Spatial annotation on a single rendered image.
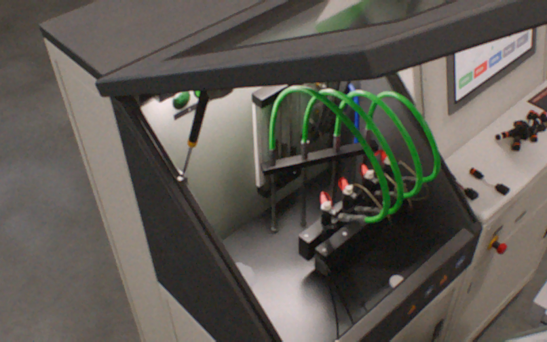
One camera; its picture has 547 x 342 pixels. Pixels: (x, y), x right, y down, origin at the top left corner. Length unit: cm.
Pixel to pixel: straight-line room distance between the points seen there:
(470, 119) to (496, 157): 13
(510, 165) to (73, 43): 124
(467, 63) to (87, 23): 102
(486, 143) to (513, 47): 30
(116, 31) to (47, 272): 172
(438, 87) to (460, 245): 43
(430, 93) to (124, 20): 82
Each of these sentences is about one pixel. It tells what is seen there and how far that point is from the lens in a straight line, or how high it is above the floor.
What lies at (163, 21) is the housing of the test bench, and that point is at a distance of 147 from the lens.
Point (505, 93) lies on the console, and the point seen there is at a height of 104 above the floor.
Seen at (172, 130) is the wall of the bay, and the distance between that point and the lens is 145.
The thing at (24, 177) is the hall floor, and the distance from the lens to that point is 347.
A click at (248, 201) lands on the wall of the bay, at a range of 180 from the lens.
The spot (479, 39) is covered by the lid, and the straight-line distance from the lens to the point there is 64.
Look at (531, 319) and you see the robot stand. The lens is 164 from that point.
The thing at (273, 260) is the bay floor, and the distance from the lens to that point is 176.
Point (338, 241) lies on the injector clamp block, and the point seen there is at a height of 98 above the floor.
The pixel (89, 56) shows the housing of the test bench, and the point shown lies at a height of 150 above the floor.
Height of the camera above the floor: 222
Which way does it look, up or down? 44 degrees down
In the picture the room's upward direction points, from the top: 1 degrees counter-clockwise
